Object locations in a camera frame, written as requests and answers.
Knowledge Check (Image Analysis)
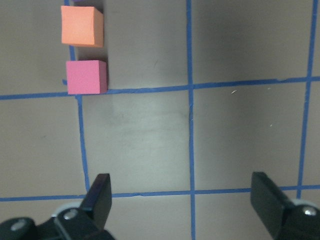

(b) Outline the orange foam cube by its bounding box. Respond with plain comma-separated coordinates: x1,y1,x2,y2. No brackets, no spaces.
60,5,104,48

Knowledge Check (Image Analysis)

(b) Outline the pink foam cube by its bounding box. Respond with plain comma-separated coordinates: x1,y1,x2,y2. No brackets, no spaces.
65,60,108,95

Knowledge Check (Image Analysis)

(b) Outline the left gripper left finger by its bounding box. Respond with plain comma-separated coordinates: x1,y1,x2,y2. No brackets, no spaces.
79,173,112,230

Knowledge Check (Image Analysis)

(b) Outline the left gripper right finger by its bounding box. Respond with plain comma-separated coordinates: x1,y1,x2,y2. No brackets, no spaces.
250,171,296,240

